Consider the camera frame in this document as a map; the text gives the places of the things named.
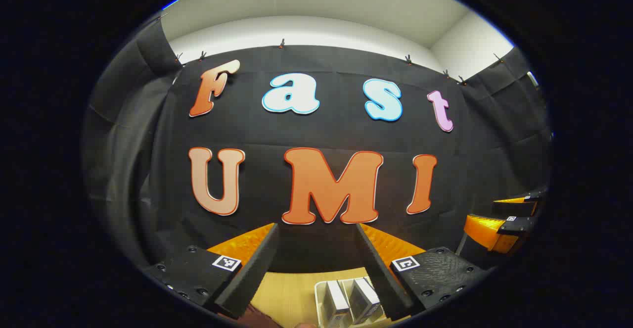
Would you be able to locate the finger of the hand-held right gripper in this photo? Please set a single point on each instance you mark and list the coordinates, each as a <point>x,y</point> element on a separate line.
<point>524,204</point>
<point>487,231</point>

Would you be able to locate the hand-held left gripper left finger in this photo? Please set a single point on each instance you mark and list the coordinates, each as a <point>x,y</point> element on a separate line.
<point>247,278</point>

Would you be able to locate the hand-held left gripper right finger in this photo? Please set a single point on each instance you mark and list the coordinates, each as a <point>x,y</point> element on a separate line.
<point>383,278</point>

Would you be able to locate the maroon schoolbag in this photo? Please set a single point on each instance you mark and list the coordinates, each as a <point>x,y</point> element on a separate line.
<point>257,318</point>

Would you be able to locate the white plastic bookshelf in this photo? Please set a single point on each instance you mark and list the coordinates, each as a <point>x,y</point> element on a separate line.
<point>319,303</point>

